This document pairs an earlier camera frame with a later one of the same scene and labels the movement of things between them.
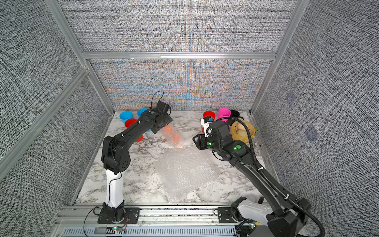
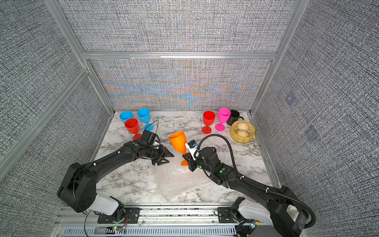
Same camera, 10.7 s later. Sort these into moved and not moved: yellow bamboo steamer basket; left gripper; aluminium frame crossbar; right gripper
Moved: left gripper; right gripper
Not moved: yellow bamboo steamer basket; aluminium frame crossbar
